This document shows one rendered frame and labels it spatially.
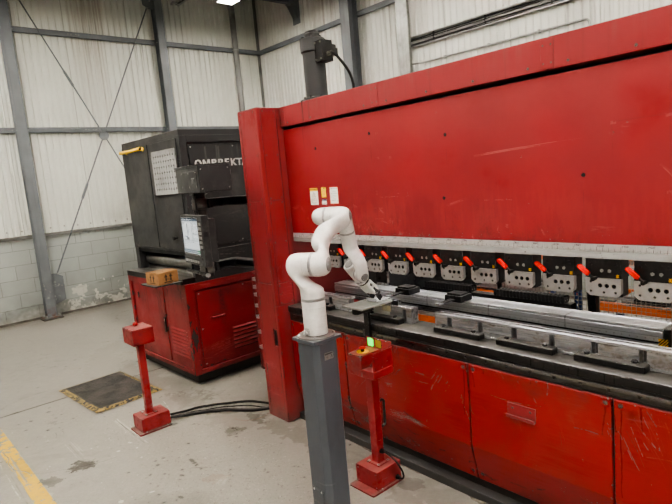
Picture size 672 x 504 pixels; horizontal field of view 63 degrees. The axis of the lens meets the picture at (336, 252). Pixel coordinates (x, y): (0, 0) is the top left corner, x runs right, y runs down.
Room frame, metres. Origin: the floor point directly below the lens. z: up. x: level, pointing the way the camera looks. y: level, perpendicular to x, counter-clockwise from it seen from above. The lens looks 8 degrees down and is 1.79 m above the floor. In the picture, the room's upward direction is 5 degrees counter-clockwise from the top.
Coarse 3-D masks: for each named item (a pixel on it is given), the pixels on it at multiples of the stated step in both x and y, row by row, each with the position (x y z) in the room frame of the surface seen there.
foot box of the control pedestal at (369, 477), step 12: (384, 456) 3.04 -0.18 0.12; (360, 468) 2.97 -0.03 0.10; (372, 468) 2.92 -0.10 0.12; (384, 468) 2.91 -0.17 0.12; (396, 468) 2.97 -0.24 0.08; (360, 480) 2.97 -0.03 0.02; (372, 480) 2.90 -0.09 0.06; (384, 480) 2.90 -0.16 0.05; (396, 480) 2.95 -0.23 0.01; (372, 492) 2.86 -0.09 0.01
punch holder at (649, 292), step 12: (636, 264) 2.19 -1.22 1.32; (648, 264) 2.16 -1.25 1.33; (660, 264) 2.12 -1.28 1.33; (648, 276) 2.16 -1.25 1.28; (660, 276) 2.13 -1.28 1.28; (636, 288) 2.19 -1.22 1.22; (648, 288) 2.16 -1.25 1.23; (660, 288) 2.12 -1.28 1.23; (648, 300) 2.16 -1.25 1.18; (660, 300) 2.12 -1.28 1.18
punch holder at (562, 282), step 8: (544, 256) 2.50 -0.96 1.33; (552, 256) 2.47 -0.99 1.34; (560, 256) 2.44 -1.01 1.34; (544, 264) 2.50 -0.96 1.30; (552, 264) 2.47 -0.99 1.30; (560, 264) 2.44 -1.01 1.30; (568, 264) 2.41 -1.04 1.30; (576, 264) 2.40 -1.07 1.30; (544, 272) 2.50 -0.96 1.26; (552, 272) 2.47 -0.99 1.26; (560, 272) 2.44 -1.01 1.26; (568, 272) 2.41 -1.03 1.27; (576, 272) 2.40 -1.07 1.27; (544, 280) 2.50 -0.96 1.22; (552, 280) 2.47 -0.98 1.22; (560, 280) 2.44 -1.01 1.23; (568, 280) 2.41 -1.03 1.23; (576, 280) 2.41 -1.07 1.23; (552, 288) 2.47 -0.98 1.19; (560, 288) 2.44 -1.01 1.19; (568, 288) 2.41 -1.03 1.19; (576, 288) 2.41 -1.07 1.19
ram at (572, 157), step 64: (640, 64) 2.18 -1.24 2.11; (320, 128) 3.67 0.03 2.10; (384, 128) 3.23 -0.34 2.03; (448, 128) 2.88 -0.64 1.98; (512, 128) 2.60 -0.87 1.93; (576, 128) 2.37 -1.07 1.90; (640, 128) 2.18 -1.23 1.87; (320, 192) 3.72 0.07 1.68; (384, 192) 3.26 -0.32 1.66; (448, 192) 2.90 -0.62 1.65; (512, 192) 2.61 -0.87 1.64; (576, 192) 2.38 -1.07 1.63; (640, 192) 2.18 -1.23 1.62; (576, 256) 2.38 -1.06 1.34; (640, 256) 2.18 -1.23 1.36
